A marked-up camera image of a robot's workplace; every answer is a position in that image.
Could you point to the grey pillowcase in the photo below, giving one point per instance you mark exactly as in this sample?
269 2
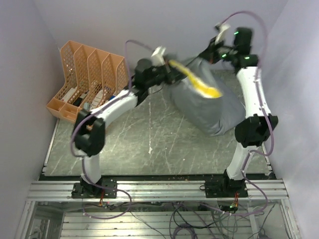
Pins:
212 116

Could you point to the white red box in organizer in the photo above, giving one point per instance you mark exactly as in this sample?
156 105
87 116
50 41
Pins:
71 95

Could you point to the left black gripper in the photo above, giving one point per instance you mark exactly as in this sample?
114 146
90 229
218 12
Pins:
173 75

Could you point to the orange plastic file organizer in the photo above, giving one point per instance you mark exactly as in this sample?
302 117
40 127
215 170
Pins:
97 74

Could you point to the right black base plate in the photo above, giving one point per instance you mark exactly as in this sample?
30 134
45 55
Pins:
218 189

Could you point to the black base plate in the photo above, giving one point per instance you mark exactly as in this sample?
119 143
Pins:
218 189
83 190

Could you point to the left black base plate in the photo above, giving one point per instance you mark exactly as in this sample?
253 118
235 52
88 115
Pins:
83 190

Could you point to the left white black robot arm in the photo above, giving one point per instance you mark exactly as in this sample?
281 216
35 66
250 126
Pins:
88 136

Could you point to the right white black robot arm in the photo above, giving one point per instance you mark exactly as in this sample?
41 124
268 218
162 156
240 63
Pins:
259 122

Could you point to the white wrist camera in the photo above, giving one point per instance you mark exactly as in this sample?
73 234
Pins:
157 58
221 29

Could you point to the aluminium mounting rail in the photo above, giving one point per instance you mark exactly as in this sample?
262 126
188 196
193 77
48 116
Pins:
148 191

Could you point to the cream yellow pillow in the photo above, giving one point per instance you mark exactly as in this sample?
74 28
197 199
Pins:
200 87

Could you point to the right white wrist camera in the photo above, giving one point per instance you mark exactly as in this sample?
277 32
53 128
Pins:
221 29

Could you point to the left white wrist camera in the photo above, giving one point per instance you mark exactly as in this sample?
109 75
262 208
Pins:
157 58

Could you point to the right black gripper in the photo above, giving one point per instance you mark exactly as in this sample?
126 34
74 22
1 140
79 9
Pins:
209 54

